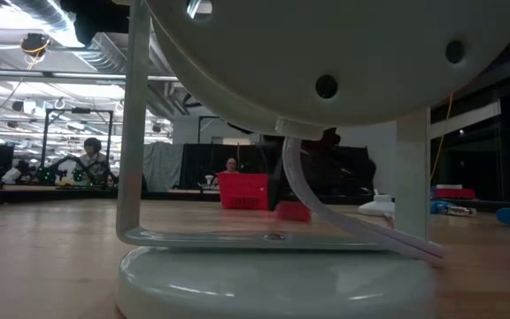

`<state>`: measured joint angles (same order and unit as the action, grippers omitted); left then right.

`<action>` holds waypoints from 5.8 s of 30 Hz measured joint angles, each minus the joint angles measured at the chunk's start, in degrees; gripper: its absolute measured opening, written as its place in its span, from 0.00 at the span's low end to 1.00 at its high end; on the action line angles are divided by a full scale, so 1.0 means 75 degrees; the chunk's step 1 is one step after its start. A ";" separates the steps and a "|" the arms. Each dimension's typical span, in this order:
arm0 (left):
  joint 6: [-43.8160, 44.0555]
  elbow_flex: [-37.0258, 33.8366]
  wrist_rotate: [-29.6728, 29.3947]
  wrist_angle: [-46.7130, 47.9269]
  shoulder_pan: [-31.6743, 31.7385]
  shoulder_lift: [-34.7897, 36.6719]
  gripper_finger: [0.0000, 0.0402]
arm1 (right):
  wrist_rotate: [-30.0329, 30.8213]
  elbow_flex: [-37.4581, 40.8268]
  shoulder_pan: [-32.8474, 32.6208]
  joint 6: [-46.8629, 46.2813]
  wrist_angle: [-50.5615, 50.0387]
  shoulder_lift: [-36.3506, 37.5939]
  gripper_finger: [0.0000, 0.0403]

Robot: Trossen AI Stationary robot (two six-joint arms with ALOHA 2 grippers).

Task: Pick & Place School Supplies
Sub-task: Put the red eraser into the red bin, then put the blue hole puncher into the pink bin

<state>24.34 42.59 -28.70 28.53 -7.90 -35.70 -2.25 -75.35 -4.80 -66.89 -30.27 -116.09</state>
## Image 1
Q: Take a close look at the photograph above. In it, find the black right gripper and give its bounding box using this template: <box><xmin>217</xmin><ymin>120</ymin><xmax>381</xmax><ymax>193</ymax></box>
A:
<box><xmin>268</xmin><ymin>127</ymin><xmax>378</xmax><ymax>212</ymax></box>

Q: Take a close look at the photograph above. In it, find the red rectangular eraser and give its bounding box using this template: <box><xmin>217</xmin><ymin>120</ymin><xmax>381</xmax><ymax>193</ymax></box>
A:
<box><xmin>275</xmin><ymin>201</ymin><xmax>313</xmax><ymax>223</ymax></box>

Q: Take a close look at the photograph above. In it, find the red plastic basket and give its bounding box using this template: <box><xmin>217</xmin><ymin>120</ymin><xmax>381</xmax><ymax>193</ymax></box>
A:
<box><xmin>217</xmin><ymin>172</ymin><xmax>270</xmax><ymax>211</ymax></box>

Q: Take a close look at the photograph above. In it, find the black curtain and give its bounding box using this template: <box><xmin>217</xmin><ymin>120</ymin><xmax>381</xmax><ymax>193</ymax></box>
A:
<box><xmin>179</xmin><ymin>142</ymin><xmax>282</xmax><ymax>191</ymax></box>

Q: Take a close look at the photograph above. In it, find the grey hanging cloth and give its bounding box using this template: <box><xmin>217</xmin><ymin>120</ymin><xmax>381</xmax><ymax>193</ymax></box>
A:
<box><xmin>142</xmin><ymin>141</ymin><xmax>185</xmax><ymax>192</ymax></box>

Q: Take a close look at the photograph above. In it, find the red background bin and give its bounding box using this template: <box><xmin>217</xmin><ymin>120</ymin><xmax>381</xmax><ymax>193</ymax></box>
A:
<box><xmin>434</xmin><ymin>183</ymin><xmax>477</xmax><ymax>200</ymax></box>

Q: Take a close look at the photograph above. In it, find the background robot rig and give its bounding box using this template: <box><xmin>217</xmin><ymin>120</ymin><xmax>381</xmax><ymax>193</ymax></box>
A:
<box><xmin>37</xmin><ymin>157</ymin><xmax>119</xmax><ymax>187</ymax></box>

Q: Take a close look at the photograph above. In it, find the white lamp cable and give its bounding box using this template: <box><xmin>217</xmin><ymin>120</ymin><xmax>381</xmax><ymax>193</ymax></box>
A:
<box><xmin>281</xmin><ymin>136</ymin><xmax>449</xmax><ymax>267</ymax></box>

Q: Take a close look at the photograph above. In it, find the white round cable switch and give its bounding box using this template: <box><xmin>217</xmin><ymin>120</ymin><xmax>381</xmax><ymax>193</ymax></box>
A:
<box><xmin>359</xmin><ymin>189</ymin><xmax>397</xmax><ymax>218</ymax></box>

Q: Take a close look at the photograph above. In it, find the yellow hanging cable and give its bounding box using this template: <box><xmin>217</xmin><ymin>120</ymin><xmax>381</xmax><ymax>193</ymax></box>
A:
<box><xmin>429</xmin><ymin>92</ymin><xmax>455</xmax><ymax>181</ymax></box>

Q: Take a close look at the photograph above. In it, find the black background frame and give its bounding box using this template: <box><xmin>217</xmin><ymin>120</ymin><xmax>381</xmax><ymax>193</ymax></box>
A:
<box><xmin>40</xmin><ymin>107</ymin><xmax>115</xmax><ymax>178</ymax></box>

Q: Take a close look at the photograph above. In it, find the black ceiling camera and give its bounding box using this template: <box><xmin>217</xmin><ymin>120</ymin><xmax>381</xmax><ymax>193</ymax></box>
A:
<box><xmin>19</xmin><ymin>33</ymin><xmax>52</xmax><ymax>58</ymax></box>

